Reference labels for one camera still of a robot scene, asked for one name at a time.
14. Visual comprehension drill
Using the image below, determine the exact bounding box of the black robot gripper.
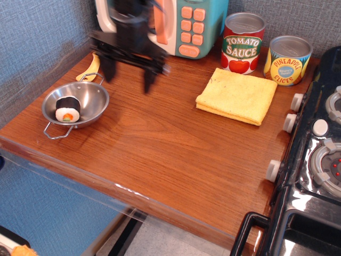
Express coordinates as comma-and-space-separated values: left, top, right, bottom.
90, 18, 171, 93

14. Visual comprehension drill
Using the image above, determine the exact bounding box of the plush sushi roll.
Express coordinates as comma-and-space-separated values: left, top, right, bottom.
55, 97, 80, 123

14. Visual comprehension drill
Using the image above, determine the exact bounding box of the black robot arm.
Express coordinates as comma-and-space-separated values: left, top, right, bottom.
90, 1, 167, 93

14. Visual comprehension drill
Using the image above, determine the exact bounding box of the yellow dish brush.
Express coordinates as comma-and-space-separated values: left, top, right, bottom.
76, 52, 100, 82

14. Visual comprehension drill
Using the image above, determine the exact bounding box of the folded yellow towel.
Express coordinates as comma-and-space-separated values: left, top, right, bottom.
196, 68, 277, 126

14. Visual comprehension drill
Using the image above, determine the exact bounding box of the teal toy microwave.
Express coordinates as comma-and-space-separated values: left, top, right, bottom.
95, 0, 230, 60

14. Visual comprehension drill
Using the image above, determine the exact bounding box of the tomato sauce can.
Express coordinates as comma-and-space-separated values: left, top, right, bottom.
221, 12, 266, 75

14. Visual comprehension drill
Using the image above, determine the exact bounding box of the pineapple slices can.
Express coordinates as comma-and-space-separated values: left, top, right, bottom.
263, 35, 313, 86

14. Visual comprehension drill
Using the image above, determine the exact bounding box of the orange plush object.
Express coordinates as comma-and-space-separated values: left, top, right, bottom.
11, 245, 38, 256

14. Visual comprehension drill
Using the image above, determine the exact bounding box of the black toy stove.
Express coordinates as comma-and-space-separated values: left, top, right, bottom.
231, 46, 340, 255

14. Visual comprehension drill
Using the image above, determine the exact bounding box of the steel bowl with handles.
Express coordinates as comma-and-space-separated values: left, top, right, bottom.
42, 73, 109, 140

